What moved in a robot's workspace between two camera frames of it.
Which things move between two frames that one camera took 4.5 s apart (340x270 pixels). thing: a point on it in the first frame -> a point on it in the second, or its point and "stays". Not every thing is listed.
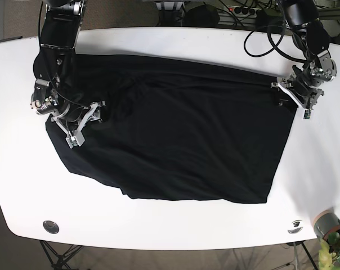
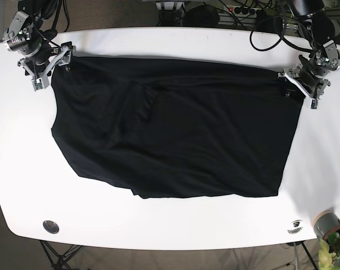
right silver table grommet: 296,227 stays
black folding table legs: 57,261 stays
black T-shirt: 177,131 stays
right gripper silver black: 72,128 -> 39,67
